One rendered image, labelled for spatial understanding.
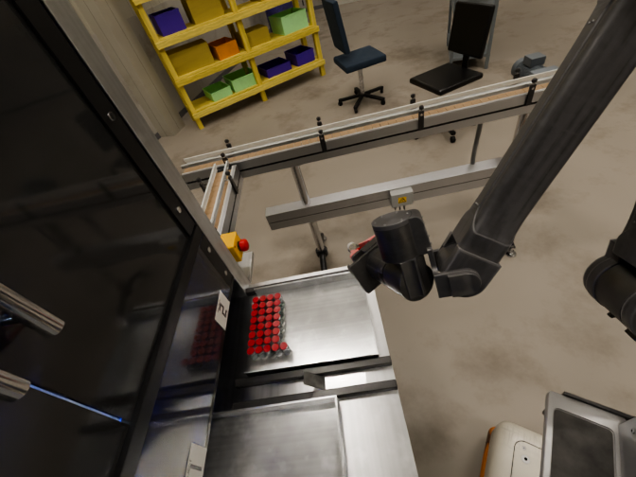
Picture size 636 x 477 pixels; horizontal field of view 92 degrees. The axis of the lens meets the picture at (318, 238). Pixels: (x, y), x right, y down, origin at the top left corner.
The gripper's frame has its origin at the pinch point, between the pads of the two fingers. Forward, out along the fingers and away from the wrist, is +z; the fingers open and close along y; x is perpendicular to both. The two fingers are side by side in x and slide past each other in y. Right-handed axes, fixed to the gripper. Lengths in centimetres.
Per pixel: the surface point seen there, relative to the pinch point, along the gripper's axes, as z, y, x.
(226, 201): 80, 16, -16
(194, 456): -2.6, 48.3, 9.5
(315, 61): 417, -205, -68
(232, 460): 5, 50, 22
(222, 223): 69, 22, -11
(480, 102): 64, -101, 15
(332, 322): 19.5, 13.2, 22.0
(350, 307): 20.5, 6.5, 22.8
